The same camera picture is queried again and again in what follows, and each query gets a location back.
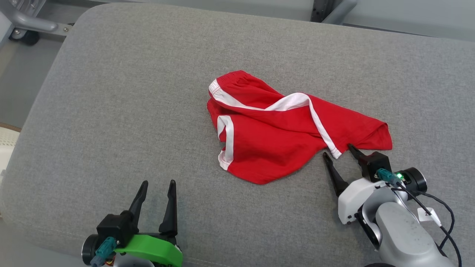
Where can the black caster wheel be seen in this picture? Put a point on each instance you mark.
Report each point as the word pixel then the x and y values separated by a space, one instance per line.
pixel 26 37

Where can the grey metal tube brace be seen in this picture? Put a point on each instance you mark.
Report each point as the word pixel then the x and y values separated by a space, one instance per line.
pixel 33 23
pixel 343 9

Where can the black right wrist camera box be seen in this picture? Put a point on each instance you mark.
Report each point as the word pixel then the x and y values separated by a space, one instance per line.
pixel 374 163

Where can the white perforated laundry basket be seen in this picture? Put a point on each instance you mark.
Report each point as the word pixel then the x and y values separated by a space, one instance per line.
pixel 7 152

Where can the grey metal frame post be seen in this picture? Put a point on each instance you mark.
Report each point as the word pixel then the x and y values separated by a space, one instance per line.
pixel 319 9

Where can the red shorts with white trim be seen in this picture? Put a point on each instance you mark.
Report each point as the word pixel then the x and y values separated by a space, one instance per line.
pixel 282 141

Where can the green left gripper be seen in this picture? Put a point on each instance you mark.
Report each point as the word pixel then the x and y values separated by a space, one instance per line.
pixel 156 250

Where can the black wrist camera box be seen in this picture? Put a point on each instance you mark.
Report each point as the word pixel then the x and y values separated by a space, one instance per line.
pixel 374 163
pixel 117 226

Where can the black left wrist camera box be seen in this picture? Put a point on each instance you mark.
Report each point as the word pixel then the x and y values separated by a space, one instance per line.
pixel 117 226

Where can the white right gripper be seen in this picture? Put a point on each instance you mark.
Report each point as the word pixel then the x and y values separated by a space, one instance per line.
pixel 356 200

